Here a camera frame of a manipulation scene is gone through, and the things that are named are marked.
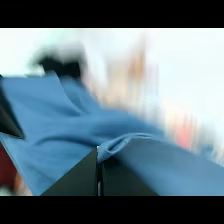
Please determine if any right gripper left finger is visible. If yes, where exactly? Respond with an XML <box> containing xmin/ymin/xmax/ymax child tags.
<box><xmin>40</xmin><ymin>148</ymin><xmax>98</xmax><ymax>197</ymax></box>

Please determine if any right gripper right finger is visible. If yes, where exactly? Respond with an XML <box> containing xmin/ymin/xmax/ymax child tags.
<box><xmin>101</xmin><ymin>155</ymin><xmax>158</xmax><ymax>197</ymax></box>

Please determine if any blue T-shirt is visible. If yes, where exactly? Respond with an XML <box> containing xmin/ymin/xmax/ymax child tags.
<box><xmin>0</xmin><ymin>71</ymin><xmax>224</xmax><ymax>197</ymax></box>

